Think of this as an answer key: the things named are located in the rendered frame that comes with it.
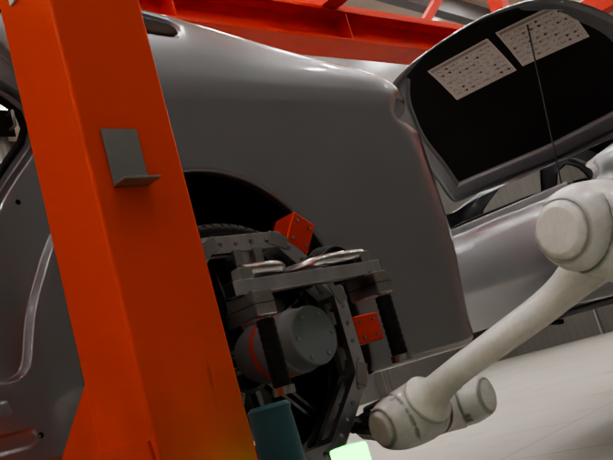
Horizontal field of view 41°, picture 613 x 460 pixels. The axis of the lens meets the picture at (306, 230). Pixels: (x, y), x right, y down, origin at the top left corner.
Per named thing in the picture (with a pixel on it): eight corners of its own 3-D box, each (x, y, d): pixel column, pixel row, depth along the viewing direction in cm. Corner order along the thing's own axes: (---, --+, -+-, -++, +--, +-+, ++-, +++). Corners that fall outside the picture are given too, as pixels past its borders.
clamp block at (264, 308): (251, 324, 163) (244, 297, 164) (278, 312, 157) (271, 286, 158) (231, 328, 160) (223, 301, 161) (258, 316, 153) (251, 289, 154)
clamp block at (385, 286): (366, 301, 186) (359, 278, 187) (394, 290, 180) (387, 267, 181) (350, 304, 183) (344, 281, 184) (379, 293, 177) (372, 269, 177)
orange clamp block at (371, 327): (339, 350, 204) (364, 345, 211) (360, 344, 199) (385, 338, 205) (331, 323, 206) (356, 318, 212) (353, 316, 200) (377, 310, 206)
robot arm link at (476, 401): (440, 378, 181) (401, 390, 172) (496, 363, 171) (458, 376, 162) (454, 426, 179) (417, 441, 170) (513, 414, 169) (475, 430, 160)
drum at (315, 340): (286, 380, 189) (270, 321, 192) (348, 360, 174) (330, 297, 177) (238, 392, 180) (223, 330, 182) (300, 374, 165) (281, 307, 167)
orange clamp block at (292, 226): (288, 264, 203) (296, 234, 208) (308, 255, 197) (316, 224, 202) (266, 250, 200) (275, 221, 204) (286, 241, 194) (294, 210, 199)
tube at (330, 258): (316, 284, 197) (304, 242, 199) (371, 261, 183) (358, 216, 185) (260, 294, 185) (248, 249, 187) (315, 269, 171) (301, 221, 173)
